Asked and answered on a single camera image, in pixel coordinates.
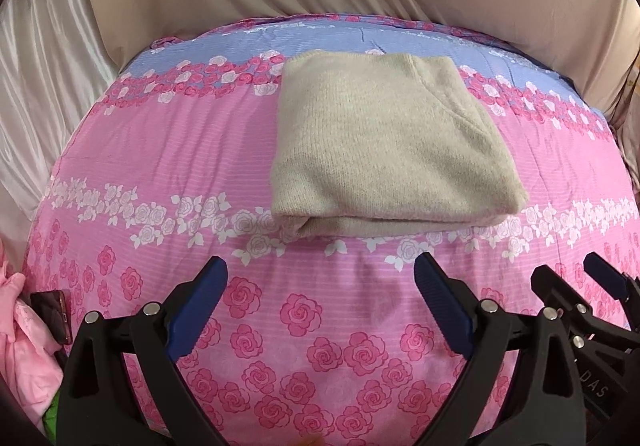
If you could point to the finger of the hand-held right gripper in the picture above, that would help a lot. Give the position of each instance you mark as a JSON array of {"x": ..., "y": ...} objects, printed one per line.
[
  {"x": 607, "y": 276},
  {"x": 557, "y": 288}
]

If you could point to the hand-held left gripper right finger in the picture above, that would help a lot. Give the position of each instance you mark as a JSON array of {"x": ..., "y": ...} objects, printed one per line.
[{"x": 445, "y": 301}]

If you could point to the cream knit sweater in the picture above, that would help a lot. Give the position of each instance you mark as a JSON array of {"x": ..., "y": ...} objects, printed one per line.
[{"x": 380, "y": 146}]

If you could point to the green object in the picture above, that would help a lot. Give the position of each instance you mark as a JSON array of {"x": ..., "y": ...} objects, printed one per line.
[{"x": 51, "y": 423}]

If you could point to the white satin curtain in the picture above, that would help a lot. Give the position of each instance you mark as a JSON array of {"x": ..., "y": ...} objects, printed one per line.
[{"x": 40, "y": 91}]

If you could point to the pink garment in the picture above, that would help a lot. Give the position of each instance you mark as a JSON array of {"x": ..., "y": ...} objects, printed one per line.
[{"x": 25, "y": 341}]

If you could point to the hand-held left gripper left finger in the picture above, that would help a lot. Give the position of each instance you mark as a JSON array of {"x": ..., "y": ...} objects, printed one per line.
[{"x": 197, "y": 306}]

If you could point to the pink floral blanket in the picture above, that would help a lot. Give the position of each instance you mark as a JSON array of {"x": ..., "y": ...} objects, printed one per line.
[{"x": 200, "y": 136}]

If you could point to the dark phone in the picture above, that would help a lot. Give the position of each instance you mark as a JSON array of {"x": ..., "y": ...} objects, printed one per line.
[{"x": 52, "y": 318}]

